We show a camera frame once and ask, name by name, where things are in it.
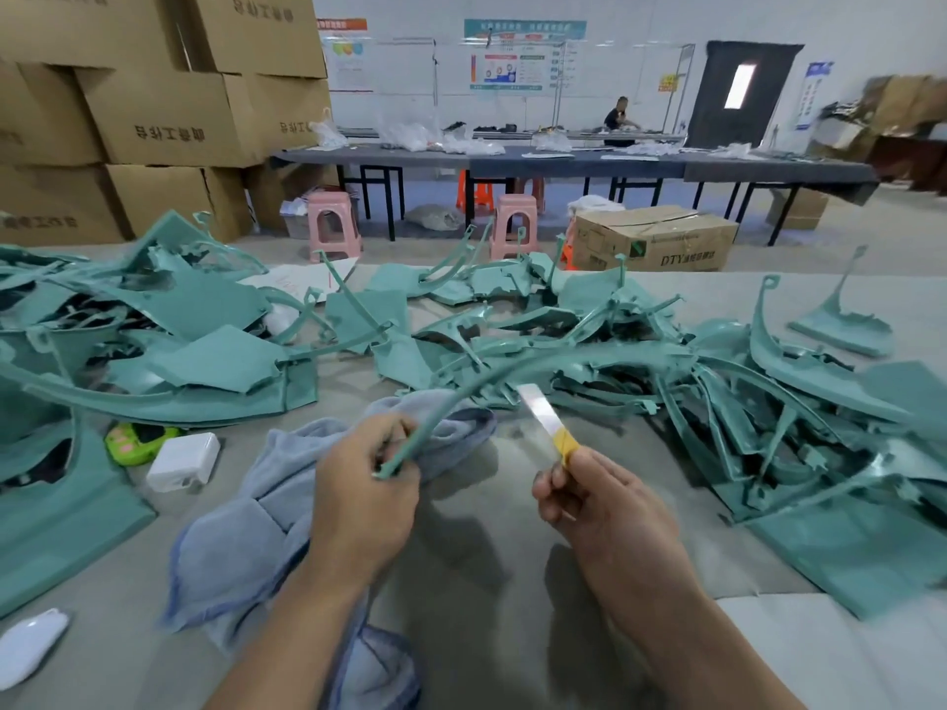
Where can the pink plastic stool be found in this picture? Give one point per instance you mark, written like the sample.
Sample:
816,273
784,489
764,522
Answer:
335,222
515,222

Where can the long grey work table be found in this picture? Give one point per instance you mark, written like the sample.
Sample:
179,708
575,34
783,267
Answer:
592,164

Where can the colourful wall poster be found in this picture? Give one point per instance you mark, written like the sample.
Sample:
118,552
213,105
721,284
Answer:
515,66

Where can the brown cardboard box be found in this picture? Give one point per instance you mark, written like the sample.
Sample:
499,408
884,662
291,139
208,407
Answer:
651,238

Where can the heap of clear plastic bags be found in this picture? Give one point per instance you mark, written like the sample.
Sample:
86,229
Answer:
422,137

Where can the orange object under table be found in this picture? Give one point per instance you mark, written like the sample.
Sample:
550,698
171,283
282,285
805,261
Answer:
474,192

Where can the white oval plastic piece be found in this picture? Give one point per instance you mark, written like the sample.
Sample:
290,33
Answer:
30,648

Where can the white power adapter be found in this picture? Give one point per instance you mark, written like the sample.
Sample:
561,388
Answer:
182,463

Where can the person's left forearm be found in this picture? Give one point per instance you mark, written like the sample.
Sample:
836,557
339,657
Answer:
289,651

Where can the stack of brown cardboard boxes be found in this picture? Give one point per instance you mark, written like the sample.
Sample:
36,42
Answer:
163,118

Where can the person's left hand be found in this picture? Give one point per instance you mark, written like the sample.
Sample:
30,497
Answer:
355,503

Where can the green and yellow gadget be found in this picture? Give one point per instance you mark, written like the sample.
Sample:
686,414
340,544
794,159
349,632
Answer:
136,444

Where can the person's right hand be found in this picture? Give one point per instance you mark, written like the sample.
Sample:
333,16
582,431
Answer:
622,547

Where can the grey-blue wiping cloth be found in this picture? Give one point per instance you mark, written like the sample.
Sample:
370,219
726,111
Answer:
252,540

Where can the white foam sheet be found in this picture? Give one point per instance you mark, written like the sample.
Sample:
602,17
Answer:
844,658

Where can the dark door with window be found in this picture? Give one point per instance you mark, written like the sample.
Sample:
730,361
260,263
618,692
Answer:
740,103

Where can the single green plastic part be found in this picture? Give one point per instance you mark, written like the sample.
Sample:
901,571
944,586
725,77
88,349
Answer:
403,448

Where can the pile of green plastic parts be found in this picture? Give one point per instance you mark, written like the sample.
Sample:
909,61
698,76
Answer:
207,362

